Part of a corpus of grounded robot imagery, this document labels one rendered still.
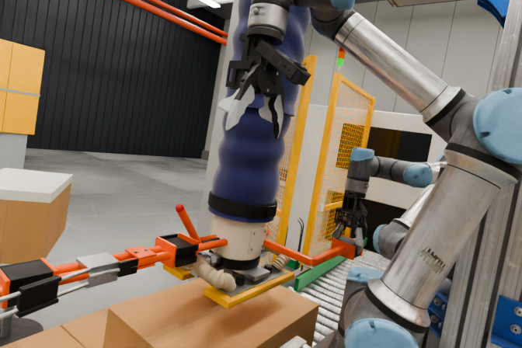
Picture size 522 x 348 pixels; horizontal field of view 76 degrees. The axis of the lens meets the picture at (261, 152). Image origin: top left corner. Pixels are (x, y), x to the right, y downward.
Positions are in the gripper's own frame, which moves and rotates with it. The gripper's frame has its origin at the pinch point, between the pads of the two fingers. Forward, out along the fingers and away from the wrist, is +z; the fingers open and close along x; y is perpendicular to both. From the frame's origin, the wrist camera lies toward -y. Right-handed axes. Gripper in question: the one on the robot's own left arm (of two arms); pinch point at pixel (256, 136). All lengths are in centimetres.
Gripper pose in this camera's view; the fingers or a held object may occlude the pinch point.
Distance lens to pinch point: 64.6
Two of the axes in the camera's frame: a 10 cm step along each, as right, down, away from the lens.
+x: -6.2, -0.6, -7.8
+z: -1.7, 9.8, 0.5
